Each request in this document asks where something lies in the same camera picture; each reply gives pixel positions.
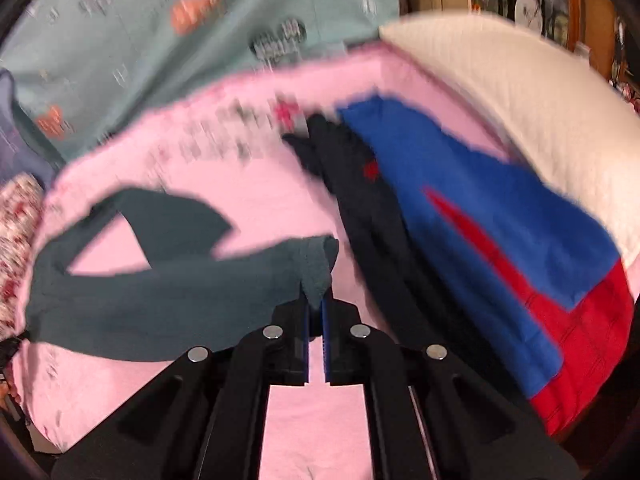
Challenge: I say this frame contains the black garment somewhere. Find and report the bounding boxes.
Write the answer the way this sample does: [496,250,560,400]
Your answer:
[283,114,530,408]

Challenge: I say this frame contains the cream white pillow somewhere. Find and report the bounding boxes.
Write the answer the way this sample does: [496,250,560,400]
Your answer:
[380,11,639,266]

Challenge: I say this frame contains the white wall clock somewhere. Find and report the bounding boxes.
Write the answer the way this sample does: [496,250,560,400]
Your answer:
[514,0,544,35]

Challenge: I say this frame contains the blue and red garment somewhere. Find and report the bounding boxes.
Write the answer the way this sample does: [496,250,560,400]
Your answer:
[338,96,634,434]

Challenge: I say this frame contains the dark teal pants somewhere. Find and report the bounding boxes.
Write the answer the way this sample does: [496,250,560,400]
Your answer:
[25,188,340,362]

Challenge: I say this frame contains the teal heart print quilt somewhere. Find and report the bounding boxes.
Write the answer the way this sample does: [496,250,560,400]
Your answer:
[1,0,399,164]

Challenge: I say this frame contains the red floral pillow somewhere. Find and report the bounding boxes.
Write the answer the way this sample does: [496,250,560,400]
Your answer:
[0,172,44,339]

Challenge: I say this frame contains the blue plaid pillow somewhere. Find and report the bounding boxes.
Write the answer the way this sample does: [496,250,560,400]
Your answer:
[0,68,55,191]

